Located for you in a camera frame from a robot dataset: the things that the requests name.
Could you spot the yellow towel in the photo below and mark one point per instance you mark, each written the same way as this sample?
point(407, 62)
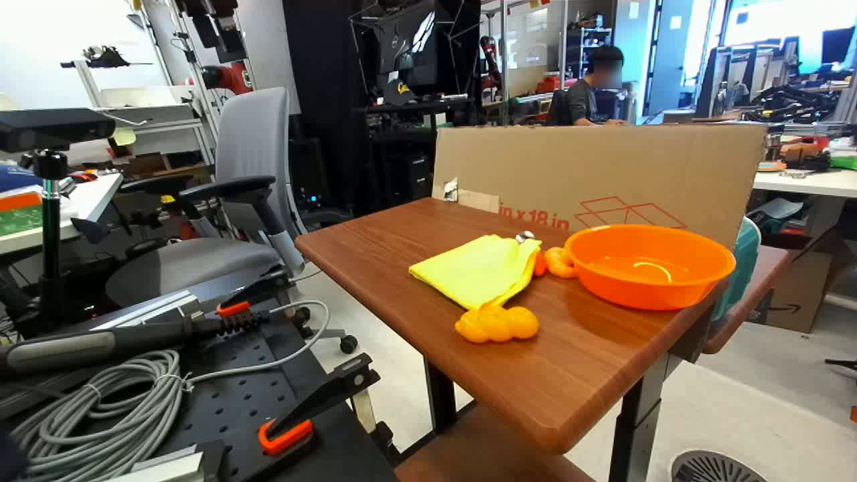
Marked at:
point(481, 268)

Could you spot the small silver metal object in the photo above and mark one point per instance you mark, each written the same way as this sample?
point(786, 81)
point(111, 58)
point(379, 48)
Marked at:
point(525, 236)

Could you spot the yellow bumpy plush toy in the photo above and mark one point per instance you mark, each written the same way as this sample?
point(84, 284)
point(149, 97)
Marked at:
point(496, 326)

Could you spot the round yellow-orange toy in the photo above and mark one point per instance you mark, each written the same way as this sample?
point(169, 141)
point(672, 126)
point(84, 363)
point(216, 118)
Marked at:
point(557, 260)

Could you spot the black table leg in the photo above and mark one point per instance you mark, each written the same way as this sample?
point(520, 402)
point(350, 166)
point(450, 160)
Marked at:
point(439, 398)
point(636, 430)

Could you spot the large cardboard box panel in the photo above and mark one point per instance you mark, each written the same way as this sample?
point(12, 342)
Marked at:
point(571, 169)

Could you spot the black computer monitor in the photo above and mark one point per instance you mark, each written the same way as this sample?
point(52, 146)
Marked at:
point(402, 48)

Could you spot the gray office chair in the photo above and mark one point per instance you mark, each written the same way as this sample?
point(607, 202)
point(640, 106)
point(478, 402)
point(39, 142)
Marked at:
point(256, 142)

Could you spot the black clamp with orange grip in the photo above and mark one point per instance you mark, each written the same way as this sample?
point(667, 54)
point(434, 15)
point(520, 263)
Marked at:
point(308, 410)

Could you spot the person in dark shirt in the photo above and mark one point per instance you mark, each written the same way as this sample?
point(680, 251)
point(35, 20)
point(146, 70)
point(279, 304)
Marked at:
point(581, 94)

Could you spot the low wooden shelf board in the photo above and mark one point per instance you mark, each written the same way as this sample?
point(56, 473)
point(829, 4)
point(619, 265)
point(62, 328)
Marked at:
point(482, 451)

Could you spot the orange plastic bowl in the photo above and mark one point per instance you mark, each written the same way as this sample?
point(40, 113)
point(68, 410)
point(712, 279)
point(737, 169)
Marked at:
point(652, 268)

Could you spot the teal plastic container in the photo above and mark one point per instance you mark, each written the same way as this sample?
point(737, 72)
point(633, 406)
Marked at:
point(743, 257)

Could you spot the round black floor fan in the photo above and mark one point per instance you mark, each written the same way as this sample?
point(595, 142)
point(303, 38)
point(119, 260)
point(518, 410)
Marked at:
point(712, 470)

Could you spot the small brown cardboard box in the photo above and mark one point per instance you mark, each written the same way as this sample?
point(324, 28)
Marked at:
point(805, 284)

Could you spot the white desk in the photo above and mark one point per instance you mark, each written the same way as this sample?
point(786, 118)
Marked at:
point(808, 184)

